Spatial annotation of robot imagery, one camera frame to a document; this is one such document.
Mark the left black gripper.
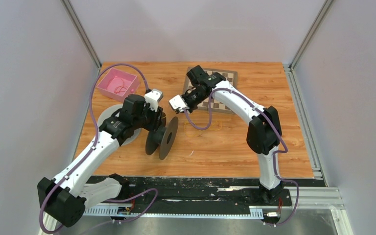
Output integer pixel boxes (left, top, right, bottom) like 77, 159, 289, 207
133, 100, 163, 132

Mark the black cable spool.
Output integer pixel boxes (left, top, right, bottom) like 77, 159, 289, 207
145, 117, 179, 160

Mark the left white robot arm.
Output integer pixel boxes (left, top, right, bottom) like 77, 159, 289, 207
37, 90, 165, 227

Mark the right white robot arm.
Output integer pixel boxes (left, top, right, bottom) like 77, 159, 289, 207
169, 65, 284, 205

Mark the wooden chessboard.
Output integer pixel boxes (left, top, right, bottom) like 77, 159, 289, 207
181, 65, 239, 114

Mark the pink plastic box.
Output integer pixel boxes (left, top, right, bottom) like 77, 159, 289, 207
96, 68, 141, 102

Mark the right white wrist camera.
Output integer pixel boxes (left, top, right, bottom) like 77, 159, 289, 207
169, 95, 189, 114

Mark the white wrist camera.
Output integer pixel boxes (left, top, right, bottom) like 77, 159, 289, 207
169, 95, 189, 114
144, 89, 163, 112

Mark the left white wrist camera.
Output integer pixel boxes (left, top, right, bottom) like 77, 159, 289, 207
144, 89, 163, 112

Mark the white cable spool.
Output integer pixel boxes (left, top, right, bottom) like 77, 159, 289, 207
97, 104, 141, 146

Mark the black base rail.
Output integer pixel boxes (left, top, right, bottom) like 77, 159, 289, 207
91, 176, 292, 216

